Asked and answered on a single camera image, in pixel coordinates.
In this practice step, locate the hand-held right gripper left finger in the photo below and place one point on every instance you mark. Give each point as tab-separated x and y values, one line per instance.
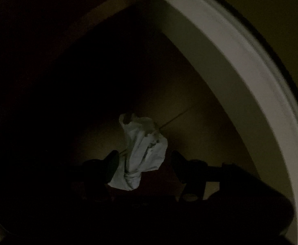
112	164

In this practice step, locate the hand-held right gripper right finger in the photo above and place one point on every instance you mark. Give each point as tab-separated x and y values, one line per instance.
178	166

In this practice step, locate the light blue paper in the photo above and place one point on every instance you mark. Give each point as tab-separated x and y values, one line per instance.
141	153

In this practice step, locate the wooden nightstand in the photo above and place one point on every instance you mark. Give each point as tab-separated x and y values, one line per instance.
62	17

